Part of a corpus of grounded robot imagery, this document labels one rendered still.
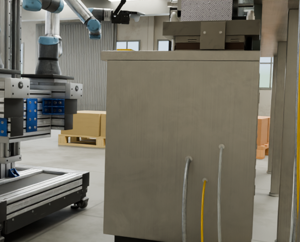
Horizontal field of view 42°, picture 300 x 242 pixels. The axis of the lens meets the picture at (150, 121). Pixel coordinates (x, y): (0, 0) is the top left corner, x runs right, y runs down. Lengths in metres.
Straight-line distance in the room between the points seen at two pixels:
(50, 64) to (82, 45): 8.65
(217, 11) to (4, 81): 1.01
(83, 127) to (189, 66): 3.94
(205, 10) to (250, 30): 0.32
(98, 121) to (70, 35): 6.13
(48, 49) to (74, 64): 8.70
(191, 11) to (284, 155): 0.81
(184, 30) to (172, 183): 0.64
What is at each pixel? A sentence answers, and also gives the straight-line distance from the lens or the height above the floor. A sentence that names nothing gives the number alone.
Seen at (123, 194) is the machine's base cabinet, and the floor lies 0.28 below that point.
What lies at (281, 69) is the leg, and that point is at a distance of 3.03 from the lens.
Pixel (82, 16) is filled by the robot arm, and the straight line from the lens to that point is 2.40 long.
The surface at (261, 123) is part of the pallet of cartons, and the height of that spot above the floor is 0.44.
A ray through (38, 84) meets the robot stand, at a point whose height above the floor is 0.76.
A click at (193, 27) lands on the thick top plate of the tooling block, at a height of 1.00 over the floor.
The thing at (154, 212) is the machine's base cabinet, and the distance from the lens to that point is 1.70.
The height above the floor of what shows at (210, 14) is 1.10.
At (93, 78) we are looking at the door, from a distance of 10.75.
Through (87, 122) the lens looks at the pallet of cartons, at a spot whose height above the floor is 0.34.
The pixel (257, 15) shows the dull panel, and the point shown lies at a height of 1.09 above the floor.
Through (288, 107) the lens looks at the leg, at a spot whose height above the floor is 0.68.
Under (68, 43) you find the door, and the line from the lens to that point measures 11.22.
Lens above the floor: 0.71
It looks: 3 degrees down
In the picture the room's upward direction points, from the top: 2 degrees clockwise
